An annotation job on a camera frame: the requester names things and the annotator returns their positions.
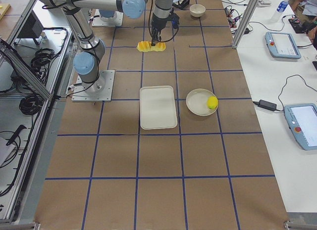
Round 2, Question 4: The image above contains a beige round plate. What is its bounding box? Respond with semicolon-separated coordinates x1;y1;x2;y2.
186;89;218;116

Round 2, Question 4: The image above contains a black power adapter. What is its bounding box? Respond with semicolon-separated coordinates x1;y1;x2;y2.
258;99;277;111

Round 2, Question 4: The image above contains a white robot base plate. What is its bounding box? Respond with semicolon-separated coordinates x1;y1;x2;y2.
71;70;115;102

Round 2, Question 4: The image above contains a plastic water bottle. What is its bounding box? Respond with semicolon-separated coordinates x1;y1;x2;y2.
271;0;289;22

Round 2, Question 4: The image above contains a white rectangular tray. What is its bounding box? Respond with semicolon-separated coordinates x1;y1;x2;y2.
140;86;178;130

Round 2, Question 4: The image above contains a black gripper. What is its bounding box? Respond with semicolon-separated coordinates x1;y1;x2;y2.
151;13;179;46

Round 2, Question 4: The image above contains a blue teach pendant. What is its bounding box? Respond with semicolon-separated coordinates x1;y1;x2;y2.
264;32;301;59
284;103;317;151

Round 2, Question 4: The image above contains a yellow lemon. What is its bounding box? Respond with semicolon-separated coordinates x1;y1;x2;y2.
207;96;218;109

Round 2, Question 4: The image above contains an orange striped bread roll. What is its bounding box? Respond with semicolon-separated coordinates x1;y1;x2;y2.
137;41;166;52

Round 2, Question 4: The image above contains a black plate rack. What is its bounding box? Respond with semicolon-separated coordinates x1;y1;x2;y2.
172;0;190;10

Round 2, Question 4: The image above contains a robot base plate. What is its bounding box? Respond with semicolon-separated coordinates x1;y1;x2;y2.
92;10;123;27

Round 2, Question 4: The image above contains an aluminium frame post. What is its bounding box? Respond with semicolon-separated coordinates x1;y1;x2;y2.
232;0;259;49

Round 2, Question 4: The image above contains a beige bowl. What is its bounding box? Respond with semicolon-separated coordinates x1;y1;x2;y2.
189;4;206;18

